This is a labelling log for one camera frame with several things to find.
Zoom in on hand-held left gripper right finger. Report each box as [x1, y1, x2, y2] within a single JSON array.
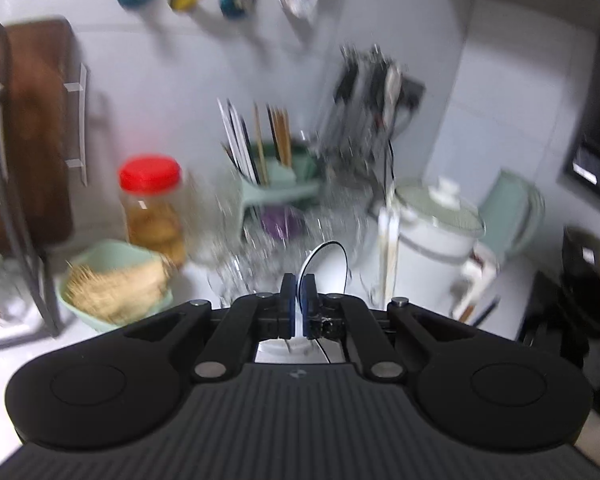
[[301, 274, 526, 382]]

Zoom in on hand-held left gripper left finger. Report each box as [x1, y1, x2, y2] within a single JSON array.
[[70, 273, 297, 383]]

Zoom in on white chopstick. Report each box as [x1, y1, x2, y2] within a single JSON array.
[[377, 187, 402, 311], [284, 280, 305, 357]]

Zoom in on hanging metal utensils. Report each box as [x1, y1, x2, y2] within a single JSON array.
[[319, 44, 412, 173]]

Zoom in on clear glass pitcher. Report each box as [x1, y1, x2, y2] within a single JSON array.
[[184, 169, 247, 267]]

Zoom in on green utensil holder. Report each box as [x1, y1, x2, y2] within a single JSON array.
[[239, 152, 327, 226]]

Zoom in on white electric pot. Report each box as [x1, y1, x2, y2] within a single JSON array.
[[372, 176, 498, 311]]

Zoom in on red-lidded plastic jar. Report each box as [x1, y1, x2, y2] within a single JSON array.
[[118, 154, 189, 269]]

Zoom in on wooden chopsticks bundle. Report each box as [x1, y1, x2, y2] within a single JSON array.
[[252, 102, 294, 186]]

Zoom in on enoki mushrooms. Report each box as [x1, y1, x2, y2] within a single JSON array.
[[64, 255, 175, 325]]

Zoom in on green plastic basket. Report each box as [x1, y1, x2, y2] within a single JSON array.
[[56, 239, 176, 334]]

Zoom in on green electric kettle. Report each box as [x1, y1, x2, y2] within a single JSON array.
[[476, 168, 547, 260]]

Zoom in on wooden cutting board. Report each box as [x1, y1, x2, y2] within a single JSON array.
[[0, 18, 89, 257]]

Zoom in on thin black cable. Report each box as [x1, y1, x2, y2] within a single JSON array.
[[302, 241, 352, 365]]

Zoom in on black power cable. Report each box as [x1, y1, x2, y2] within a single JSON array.
[[386, 136, 397, 196]]

